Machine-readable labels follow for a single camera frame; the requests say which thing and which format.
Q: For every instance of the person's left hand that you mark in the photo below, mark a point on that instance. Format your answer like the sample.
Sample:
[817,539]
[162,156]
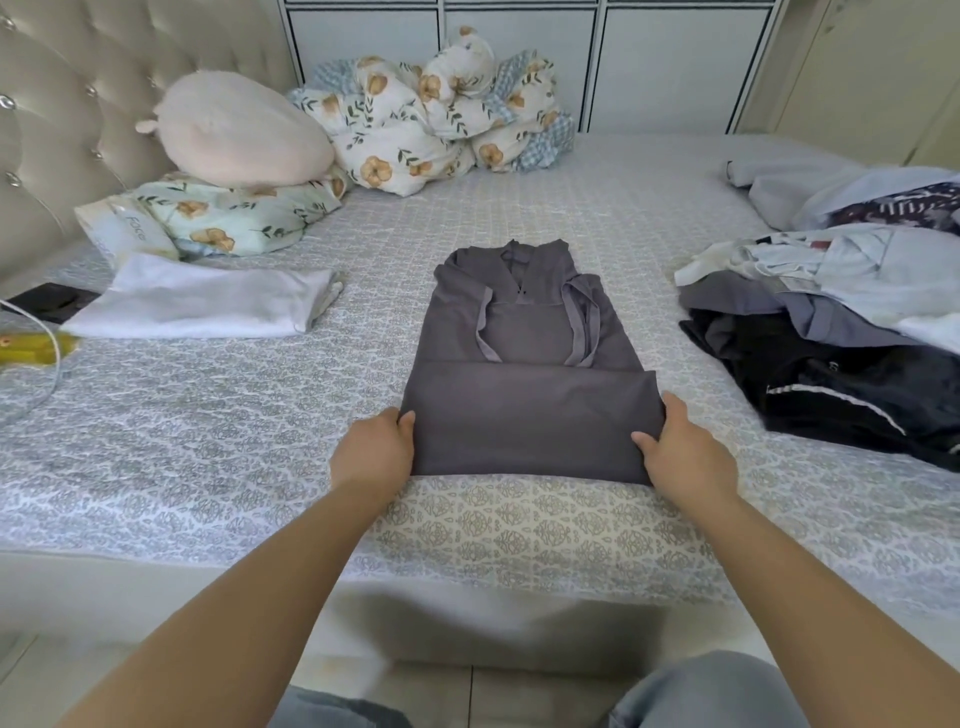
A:
[375,458]

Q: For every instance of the person's right hand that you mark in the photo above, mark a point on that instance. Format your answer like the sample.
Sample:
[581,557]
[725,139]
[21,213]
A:
[687,462]

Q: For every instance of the bed with grey patterned sheet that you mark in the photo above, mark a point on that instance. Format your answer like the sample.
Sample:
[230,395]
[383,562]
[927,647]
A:
[225,420]

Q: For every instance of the white garment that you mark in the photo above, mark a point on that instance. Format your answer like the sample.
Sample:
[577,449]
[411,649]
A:
[203,297]

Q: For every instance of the white printed t-shirt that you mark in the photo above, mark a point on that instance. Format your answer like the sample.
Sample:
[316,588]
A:
[885,270]

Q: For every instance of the light blue hooded jacket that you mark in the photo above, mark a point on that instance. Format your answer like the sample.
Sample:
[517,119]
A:
[795,180]

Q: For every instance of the dark purple patterned garment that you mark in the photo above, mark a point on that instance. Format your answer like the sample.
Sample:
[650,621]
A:
[915,206]

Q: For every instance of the person's right forearm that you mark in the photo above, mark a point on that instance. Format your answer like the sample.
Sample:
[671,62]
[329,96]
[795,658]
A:
[840,615]

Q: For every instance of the person's left forearm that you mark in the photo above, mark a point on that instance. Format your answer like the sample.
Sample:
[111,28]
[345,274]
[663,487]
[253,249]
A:
[225,615]

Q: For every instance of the floral pillow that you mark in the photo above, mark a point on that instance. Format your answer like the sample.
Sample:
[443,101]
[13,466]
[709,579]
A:
[240,215]

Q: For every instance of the white packet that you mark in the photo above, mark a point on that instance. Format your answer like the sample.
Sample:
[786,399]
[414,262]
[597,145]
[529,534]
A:
[128,230]

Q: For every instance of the floral bunched quilt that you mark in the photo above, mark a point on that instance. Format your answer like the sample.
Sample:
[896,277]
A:
[548,135]

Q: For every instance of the pink plush pillow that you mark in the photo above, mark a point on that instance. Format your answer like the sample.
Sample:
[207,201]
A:
[240,128]

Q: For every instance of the yellow packet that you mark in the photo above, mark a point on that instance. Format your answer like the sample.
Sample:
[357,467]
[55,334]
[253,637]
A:
[30,347]

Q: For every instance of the black phone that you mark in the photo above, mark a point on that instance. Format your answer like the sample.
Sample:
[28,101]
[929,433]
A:
[48,300]

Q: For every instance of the white wardrobe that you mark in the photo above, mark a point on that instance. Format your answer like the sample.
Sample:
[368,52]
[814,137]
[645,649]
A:
[660,68]

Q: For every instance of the white door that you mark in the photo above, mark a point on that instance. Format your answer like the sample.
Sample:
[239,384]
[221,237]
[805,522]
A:
[870,75]

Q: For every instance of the beige tufted headboard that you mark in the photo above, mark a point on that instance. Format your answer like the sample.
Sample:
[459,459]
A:
[90,105]

